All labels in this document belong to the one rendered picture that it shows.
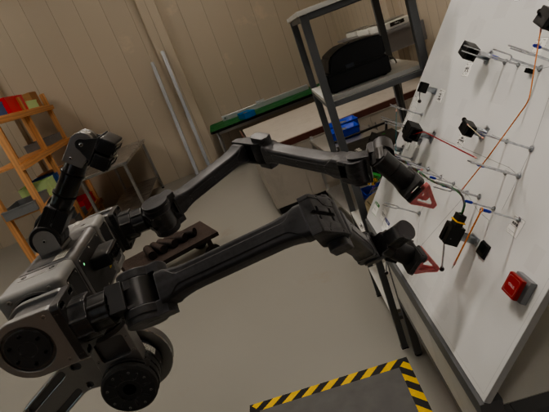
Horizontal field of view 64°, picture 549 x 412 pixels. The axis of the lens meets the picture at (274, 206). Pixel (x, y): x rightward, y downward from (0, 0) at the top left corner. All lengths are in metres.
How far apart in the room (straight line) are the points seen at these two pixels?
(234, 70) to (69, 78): 2.89
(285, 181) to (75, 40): 5.12
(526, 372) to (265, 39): 7.69
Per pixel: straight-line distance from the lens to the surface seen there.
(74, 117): 8.80
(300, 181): 4.84
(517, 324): 1.16
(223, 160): 1.41
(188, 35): 8.46
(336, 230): 0.79
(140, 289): 0.86
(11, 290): 1.02
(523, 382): 1.37
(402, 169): 1.17
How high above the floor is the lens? 1.79
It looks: 20 degrees down
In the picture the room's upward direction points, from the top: 21 degrees counter-clockwise
